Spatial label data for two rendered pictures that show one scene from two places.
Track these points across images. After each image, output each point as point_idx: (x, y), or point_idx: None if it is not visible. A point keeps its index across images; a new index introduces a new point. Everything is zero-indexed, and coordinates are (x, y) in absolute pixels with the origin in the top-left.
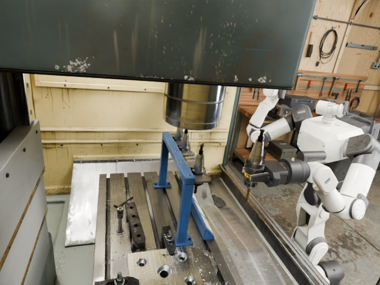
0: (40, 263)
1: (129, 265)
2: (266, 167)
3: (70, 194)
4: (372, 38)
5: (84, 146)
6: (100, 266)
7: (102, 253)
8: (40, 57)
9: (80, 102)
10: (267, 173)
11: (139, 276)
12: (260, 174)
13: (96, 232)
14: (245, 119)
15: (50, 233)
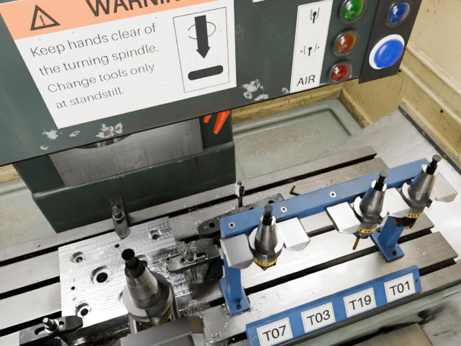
0: (165, 152)
1: (149, 222)
2: (149, 329)
3: (343, 141)
4: None
5: (420, 95)
6: (180, 204)
7: (199, 200)
8: None
9: (452, 13)
10: (131, 333)
11: (133, 236)
12: (129, 316)
13: (234, 184)
14: None
15: (232, 146)
